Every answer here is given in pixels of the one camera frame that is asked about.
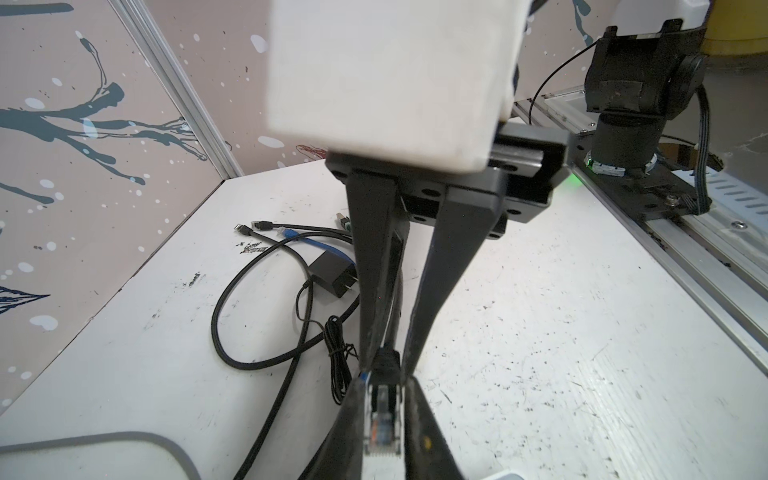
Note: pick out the aluminium mounting rail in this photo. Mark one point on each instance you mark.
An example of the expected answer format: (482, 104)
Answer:
(719, 259)

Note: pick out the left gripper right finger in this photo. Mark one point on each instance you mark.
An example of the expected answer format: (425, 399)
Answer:
(426, 451)

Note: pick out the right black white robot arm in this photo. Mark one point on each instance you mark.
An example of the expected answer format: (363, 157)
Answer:
(415, 230)

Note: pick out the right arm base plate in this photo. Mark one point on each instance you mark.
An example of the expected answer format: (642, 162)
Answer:
(641, 174)

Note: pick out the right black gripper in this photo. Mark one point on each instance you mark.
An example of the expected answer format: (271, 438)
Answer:
(525, 165)

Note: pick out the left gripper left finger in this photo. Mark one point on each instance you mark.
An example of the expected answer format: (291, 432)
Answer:
(341, 454)

